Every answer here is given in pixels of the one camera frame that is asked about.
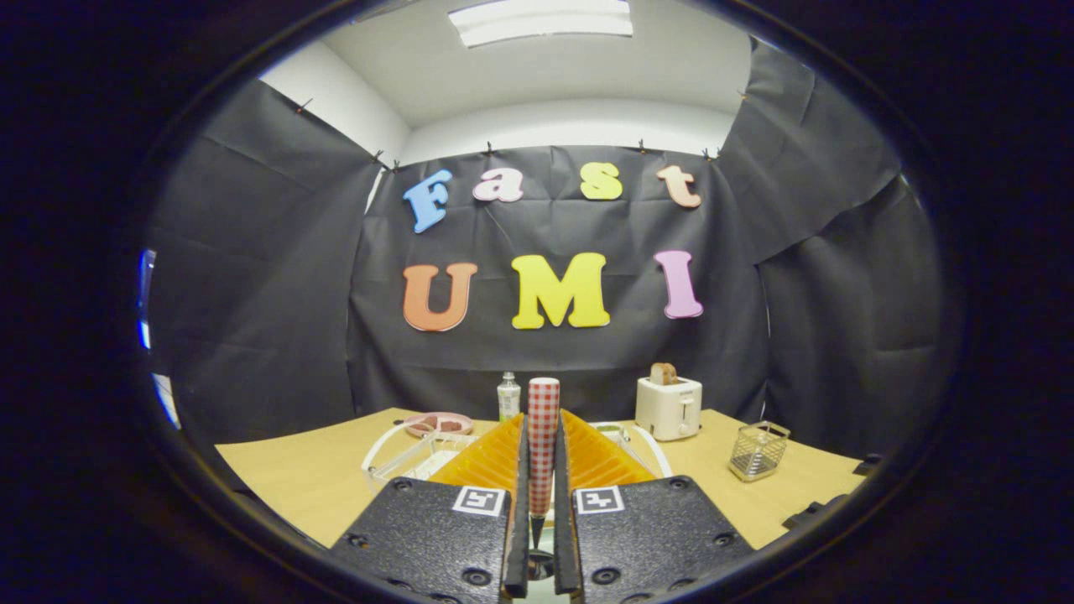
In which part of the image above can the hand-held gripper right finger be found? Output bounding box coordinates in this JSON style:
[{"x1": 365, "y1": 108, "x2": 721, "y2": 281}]
[{"x1": 554, "y1": 409, "x2": 756, "y2": 601}]

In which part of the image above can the cream toaster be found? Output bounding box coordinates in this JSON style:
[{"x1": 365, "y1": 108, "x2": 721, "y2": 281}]
[{"x1": 635, "y1": 376, "x2": 704, "y2": 442}]

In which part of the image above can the white wire dish rack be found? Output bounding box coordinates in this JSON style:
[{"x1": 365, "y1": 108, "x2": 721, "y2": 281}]
[{"x1": 362, "y1": 417, "x2": 674, "y2": 496}]

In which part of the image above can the ceiling light panel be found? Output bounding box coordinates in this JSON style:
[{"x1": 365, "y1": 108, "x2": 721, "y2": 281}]
[{"x1": 447, "y1": 0, "x2": 634, "y2": 49}]

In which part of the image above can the black backdrop cloth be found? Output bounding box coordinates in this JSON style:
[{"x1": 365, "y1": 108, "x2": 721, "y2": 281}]
[{"x1": 147, "y1": 38, "x2": 945, "y2": 458}]

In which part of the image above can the pink dish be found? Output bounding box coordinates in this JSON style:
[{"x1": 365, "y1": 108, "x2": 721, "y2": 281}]
[{"x1": 403, "y1": 412, "x2": 475, "y2": 439}]

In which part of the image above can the metal wire basket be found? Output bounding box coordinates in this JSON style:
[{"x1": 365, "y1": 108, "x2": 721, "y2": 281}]
[{"x1": 728, "y1": 421, "x2": 791, "y2": 482}]

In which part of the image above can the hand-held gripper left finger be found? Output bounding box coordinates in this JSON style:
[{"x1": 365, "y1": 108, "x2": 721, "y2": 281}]
[{"x1": 329, "y1": 411, "x2": 531, "y2": 601}]

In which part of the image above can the pink checkered handle spoon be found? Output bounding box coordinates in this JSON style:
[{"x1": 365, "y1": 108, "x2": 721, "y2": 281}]
[{"x1": 527, "y1": 377, "x2": 561, "y2": 580}]

